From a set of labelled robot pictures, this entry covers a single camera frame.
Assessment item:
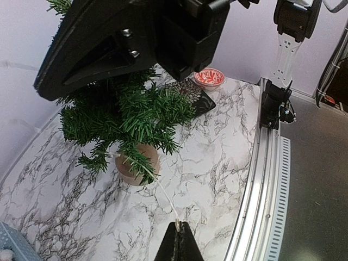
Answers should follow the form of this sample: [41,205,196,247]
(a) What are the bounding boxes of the light blue plastic basket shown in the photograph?
[1,221,42,261]

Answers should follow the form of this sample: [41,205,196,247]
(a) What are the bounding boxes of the black floral rectangular plate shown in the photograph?
[159,79,216,117]

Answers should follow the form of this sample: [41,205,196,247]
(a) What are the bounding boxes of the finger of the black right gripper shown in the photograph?
[34,1,157,101]

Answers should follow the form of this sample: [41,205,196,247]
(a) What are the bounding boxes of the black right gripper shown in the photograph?
[130,0,259,82]

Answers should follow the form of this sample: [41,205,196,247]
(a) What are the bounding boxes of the red white patterned bowl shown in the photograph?
[194,68,225,91]

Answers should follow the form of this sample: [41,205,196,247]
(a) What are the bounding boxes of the small green christmas tree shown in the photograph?
[49,1,194,184]

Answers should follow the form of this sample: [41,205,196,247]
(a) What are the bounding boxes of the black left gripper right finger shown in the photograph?
[178,222,204,261]

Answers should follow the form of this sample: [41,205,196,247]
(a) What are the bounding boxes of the clear string ornament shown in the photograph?
[124,157,180,232]

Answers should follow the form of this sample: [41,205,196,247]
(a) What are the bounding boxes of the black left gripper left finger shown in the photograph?
[154,222,179,261]

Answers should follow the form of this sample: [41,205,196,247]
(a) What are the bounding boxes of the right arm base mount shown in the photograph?
[260,80,296,130]

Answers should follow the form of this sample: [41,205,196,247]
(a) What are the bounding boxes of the aluminium front rail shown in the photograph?
[222,77,291,261]

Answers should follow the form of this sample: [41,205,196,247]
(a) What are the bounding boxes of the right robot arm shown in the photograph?
[34,1,321,260]

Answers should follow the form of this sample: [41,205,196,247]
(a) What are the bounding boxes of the white fluffy pompom ornament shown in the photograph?
[0,249,14,261]

